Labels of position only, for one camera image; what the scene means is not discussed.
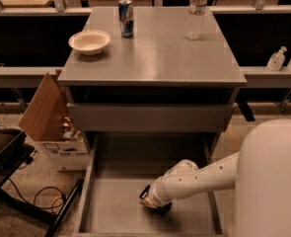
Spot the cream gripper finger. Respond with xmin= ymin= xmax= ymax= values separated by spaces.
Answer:
xmin=142 ymin=197 xmax=158 ymax=209

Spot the dark blue snack bar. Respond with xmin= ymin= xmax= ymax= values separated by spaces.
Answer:
xmin=138 ymin=184 xmax=173 ymax=217

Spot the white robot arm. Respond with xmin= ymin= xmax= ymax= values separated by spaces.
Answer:
xmin=140 ymin=118 xmax=291 ymax=237

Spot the open grey middle drawer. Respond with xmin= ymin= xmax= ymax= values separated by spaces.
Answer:
xmin=75 ymin=132 xmax=227 ymax=237

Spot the closed grey top drawer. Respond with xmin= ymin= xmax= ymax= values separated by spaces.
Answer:
xmin=67 ymin=103 xmax=235 ymax=132

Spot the grey drawer cabinet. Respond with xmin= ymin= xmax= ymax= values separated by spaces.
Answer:
xmin=58 ymin=7 xmax=247 ymax=162

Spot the open cardboard box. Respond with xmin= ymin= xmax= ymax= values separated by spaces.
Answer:
xmin=19 ymin=73 xmax=90 ymax=171

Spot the black table on left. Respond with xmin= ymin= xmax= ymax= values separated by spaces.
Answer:
xmin=0 ymin=137 xmax=83 ymax=237

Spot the white paper bowl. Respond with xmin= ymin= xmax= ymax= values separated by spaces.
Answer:
xmin=68 ymin=30 xmax=110 ymax=56

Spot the blue energy drink can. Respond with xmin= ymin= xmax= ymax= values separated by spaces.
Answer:
xmin=118 ymin=0 xmax=134 ymax=38

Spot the clear plastic water bottle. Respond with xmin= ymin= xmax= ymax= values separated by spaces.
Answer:
xmin=184 ymin=0 xmax=208 ymax=40

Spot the black cable on floor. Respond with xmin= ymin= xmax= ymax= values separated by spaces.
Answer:
xmin=7 ymin=177 xmax=68 ymax=215

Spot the grey metal rail shelf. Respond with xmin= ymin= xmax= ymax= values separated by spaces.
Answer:
xmin=0 ymin=66 xmax=291 ymax=88

